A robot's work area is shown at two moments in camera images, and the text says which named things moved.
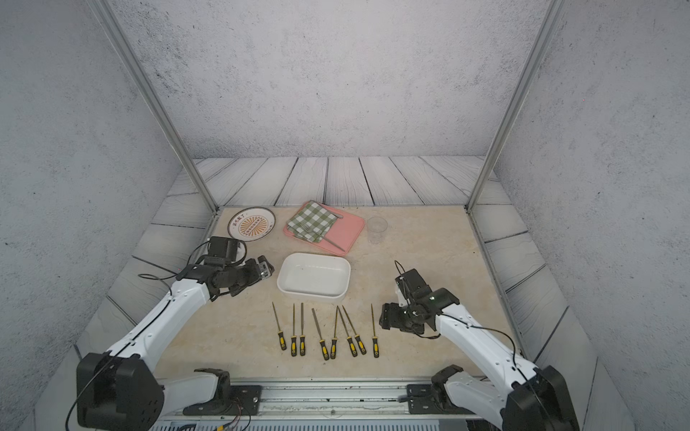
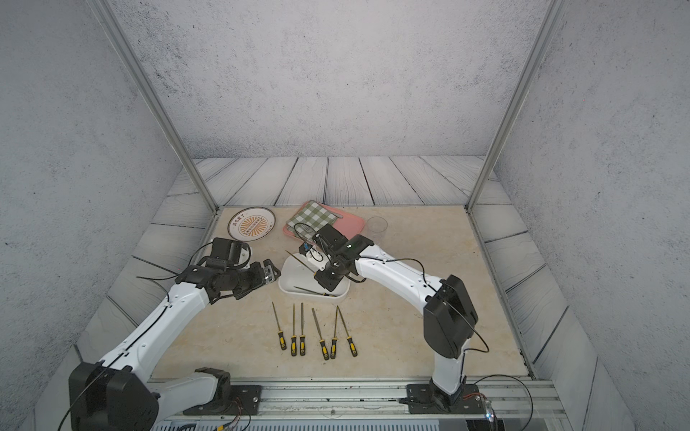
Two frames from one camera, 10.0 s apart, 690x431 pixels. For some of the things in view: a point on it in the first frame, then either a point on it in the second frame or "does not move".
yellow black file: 375,343 → 314,292
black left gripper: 255,276 does not move
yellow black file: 357,337 → 307,268
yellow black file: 334,340 does not move
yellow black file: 349,338 does not move
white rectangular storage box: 314,277 does not move
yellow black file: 322,342 does not move
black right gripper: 389,312 → 325,282
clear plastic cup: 376,226 does not move
